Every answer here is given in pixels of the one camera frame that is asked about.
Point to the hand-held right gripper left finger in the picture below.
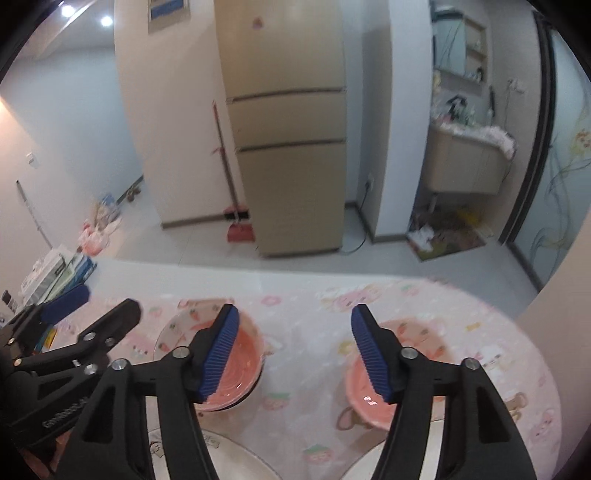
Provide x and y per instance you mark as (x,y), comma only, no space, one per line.
(220,357)

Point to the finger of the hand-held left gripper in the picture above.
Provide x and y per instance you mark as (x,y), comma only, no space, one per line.
(115,323)
(67,302)

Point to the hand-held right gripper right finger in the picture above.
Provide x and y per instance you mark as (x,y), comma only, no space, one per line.
(369,357)

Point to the pink carrot print bowl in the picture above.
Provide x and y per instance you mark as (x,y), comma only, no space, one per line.
(240,364)
(369,411)

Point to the white cartoon print plate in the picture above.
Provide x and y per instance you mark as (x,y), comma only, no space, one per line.
(231,457)

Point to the white lettered plate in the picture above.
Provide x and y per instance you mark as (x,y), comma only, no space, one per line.
(364,464)

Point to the blue cardboard box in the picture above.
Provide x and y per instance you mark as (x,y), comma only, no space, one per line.
(81,270)

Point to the white cardboard box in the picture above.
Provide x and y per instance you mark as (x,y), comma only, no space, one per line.
(48,272)

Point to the pink plastic bag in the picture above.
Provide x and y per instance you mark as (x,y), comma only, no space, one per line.
(94,240)

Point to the pink printed tablecloth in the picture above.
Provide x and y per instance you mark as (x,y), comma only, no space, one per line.
(300,323)

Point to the white pole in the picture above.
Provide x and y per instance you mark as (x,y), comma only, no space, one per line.
(33,214)

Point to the pale plastic bag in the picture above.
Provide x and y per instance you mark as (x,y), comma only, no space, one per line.
(108,212)

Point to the red dustpan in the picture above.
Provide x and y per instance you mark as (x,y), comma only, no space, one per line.
(240,233)

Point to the brown floor mat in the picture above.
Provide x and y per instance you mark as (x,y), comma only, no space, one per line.
(457,242)

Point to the white power outlet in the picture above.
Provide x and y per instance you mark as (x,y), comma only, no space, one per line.
(369,182)

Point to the beige refrigerator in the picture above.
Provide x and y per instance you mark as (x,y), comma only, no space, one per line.
(286,161)

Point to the beige vanity cabinet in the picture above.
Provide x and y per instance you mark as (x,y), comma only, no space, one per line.
(461,161)

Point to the frosted glass sliding door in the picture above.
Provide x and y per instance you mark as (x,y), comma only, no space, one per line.
(563,184)

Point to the group of toiletry bottles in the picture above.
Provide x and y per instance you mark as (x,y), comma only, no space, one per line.
(457,110)

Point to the round ceiling light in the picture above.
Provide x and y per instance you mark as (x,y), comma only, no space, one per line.
(106,20)
(68,10)

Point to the mirror cabinet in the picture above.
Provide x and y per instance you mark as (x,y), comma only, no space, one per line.
(455,41)

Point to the pink fridge sticker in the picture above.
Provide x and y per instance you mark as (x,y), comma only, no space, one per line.
(257,21)

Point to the white light switch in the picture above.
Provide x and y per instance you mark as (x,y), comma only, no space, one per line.
(31,160)

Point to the wall poster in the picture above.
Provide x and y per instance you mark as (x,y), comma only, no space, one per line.
(168,14)

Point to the white wall socket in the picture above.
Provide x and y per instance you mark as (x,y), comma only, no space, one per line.
(517,85)

